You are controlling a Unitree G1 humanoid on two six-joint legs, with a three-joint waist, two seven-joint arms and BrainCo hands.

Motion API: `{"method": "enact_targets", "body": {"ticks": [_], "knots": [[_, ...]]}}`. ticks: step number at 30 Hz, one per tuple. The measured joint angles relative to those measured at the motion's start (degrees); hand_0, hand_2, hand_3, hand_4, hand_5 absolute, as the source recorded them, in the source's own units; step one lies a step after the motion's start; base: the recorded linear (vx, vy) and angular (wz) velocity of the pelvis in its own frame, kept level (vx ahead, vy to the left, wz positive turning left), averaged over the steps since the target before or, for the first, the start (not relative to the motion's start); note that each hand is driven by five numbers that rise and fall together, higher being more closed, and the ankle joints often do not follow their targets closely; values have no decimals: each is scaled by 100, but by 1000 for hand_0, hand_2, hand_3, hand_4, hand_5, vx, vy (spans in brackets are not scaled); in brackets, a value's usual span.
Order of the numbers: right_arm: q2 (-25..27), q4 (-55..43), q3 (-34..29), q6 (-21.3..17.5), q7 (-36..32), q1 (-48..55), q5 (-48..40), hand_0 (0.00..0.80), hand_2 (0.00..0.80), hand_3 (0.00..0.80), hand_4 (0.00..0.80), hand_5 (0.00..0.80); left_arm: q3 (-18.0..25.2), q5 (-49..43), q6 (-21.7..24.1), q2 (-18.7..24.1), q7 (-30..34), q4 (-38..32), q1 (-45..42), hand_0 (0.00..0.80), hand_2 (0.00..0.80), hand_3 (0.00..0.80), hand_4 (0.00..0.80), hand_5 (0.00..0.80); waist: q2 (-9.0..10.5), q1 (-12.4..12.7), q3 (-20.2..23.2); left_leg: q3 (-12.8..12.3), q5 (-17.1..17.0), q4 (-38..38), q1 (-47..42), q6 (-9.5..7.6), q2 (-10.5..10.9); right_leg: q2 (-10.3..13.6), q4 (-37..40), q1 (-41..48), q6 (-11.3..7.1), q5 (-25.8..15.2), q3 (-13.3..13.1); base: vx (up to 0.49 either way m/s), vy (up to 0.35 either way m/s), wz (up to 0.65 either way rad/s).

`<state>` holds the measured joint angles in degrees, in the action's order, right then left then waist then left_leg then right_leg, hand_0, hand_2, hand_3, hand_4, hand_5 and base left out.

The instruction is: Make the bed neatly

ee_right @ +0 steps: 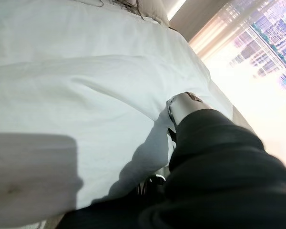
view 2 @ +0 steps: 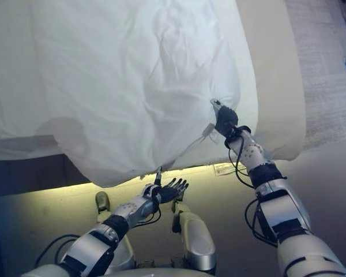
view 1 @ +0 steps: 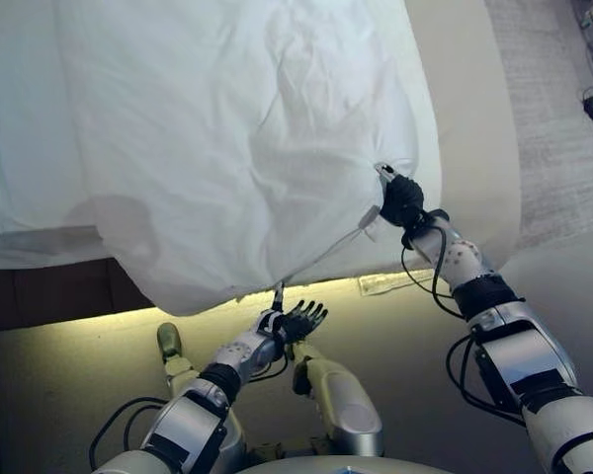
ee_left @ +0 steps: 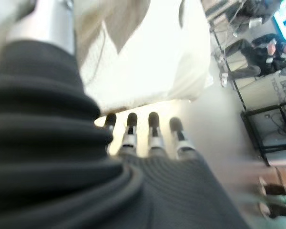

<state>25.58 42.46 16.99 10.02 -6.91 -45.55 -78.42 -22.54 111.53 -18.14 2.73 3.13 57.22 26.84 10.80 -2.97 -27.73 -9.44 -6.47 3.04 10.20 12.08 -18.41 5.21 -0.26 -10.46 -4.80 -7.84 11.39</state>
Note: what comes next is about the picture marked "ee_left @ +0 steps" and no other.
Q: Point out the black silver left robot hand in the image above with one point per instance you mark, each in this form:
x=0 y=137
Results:
x=62 y=155

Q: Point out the white duvet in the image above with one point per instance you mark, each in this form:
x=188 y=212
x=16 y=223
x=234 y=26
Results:
x=157 y=71

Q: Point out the large beige pillow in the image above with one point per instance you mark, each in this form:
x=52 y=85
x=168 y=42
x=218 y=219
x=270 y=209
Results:
x=119 y=23

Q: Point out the black metal shelf rack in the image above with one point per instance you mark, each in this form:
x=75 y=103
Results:
x=252 y=133

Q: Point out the printed cardboard box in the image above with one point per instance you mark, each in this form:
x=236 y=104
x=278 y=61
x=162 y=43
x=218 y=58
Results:
x=259 y=90

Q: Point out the person in black clothes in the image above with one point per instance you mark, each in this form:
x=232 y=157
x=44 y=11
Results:
x=259 y=57

